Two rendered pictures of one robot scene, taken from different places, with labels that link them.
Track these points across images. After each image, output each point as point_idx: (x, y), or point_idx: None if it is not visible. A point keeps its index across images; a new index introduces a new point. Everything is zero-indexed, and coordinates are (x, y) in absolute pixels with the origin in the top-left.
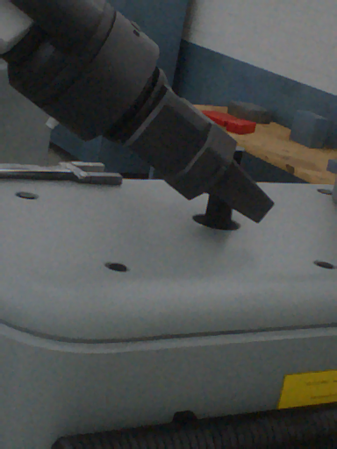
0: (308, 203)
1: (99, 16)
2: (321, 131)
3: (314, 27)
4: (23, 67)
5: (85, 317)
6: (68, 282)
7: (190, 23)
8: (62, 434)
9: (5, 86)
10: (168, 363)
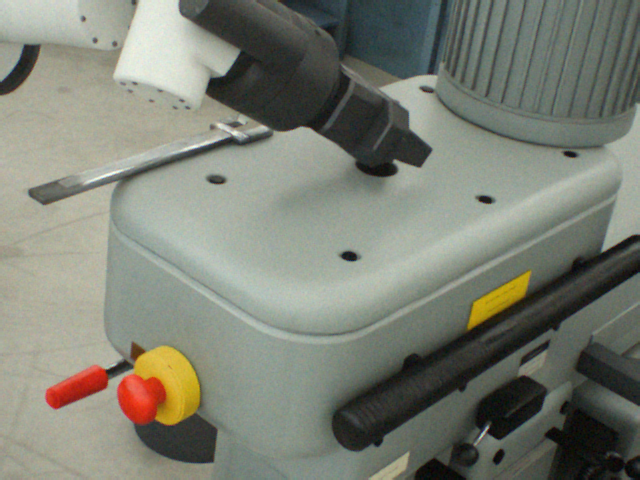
0: (425, 113)
1: (306, 42)
2: None
3: None
4: (230, 87)
5: (351, 314)
6: (330, 288)
7: None
8: (335, 402)
9: None
10: (402, 325)
